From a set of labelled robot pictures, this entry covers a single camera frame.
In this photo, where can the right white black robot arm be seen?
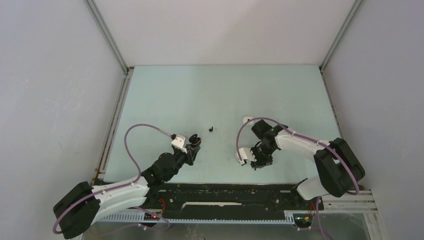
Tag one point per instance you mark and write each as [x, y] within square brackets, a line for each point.
[339, 170]

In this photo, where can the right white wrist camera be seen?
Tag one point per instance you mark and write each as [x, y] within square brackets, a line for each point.
[245, 155]

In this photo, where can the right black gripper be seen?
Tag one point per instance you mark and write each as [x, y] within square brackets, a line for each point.
[260, 163]

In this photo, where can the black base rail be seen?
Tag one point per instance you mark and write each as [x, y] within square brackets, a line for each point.
[230, 202]

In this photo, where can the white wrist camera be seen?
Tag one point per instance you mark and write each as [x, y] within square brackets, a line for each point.
[245, 155]
[178, 142]

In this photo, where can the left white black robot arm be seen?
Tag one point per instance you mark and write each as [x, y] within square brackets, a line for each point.
[84, 205]

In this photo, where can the white earbud charging case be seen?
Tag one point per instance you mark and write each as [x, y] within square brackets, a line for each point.
[248, 120]

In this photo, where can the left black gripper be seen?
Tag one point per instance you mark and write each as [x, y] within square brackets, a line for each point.
[192, 152]

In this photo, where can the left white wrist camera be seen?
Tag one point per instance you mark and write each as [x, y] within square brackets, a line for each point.
[178, 142]

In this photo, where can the black earbud charging case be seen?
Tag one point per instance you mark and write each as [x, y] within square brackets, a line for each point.
[195, 140]

